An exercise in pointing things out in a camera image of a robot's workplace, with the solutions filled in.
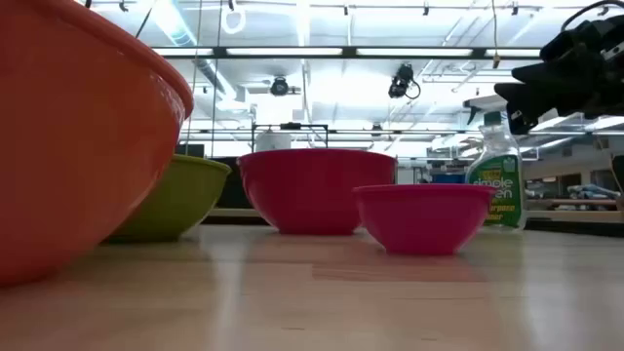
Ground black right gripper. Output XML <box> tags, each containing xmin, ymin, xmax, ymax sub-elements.
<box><xmin>493</xmin><ymin>17</ymin><xmax>624</xmax><ymax>136</ymax></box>

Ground pink plastic bowl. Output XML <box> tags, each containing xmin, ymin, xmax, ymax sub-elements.
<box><xmin>352</xmin><ymin>183</ymin><xmax>497</xmax><ymax>257</ymax></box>

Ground green plastic bowl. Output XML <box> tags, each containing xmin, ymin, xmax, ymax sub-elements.
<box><xmin>104</xmin><ymin>153</ymin><xmax>233</xmax><ymax>244</ymax></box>

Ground orange plastic bowl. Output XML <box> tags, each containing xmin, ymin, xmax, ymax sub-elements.
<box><xmin>0</xmin><ymin>0</ymin><xmax>195</xmax><ymax>289</ymax></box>

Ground nested rainbow coloured bowls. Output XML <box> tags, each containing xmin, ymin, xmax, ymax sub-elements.
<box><xmin>237</xmin><ymin>148</ymin><xmax>399</xmax><ymax>236</ymax></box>

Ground green cleaner spray bottle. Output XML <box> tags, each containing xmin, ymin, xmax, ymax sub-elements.
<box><xmin>464</xmin><ymin>110</ymin><xmax>527</xmax><ymax>231</ymax></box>

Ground black round ceiling fixture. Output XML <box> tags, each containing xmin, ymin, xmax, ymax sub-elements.
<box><xmin>269</xmin><ymin>76</ymin><xmax>291</xmax><ymax>98</ymax></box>

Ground white container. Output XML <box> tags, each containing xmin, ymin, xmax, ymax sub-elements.
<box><xmin>254</xmin><ymin>129</ymin><xmax>293</xmax><ymax>153</ymax></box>

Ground black overhead camera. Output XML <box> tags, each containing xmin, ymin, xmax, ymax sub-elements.
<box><xmin>387</xmin><ymin>62</ymin><xmax>422</xmax><ymax>101</ymax></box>

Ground black overhead frame bar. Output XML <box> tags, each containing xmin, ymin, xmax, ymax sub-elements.
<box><xmin>150</xmin><ymin>45</ymin><xmax>543</xmax><ymax>60</ymax></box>

